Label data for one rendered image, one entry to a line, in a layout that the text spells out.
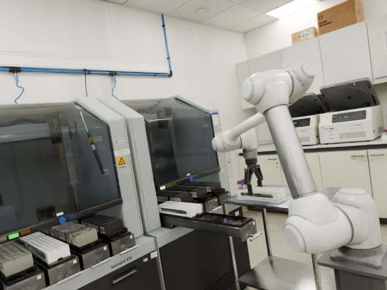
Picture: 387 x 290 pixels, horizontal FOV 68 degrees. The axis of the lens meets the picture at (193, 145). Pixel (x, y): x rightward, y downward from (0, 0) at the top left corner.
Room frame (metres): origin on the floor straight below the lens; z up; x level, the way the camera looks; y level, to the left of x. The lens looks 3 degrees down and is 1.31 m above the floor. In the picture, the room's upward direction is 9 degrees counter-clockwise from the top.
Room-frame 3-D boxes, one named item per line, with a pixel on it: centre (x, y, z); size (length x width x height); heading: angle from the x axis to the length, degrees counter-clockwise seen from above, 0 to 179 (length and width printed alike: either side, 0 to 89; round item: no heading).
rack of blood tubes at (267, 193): (1.77, -0.36, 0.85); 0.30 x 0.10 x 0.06; 43
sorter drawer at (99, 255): (1.60, 0.77, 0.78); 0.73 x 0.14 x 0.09; 45
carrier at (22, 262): (1.22, 0.82, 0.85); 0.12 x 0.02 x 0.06; 135
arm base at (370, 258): (1.16, -0.62, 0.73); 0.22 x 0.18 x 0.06; 135
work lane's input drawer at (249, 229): (1.63, 0.02, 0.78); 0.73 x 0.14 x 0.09; 45
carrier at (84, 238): (1.43, 0.60, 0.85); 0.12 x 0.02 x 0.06; 136
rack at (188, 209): (1.76, 0.15, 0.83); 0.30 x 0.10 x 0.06; 45
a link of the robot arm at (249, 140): (1.79, -0.33, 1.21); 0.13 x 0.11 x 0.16; 109
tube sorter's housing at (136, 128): (2.29, 0.36, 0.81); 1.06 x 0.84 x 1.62; 45
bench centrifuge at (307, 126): (3.82, -1.47, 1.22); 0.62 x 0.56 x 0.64; 133
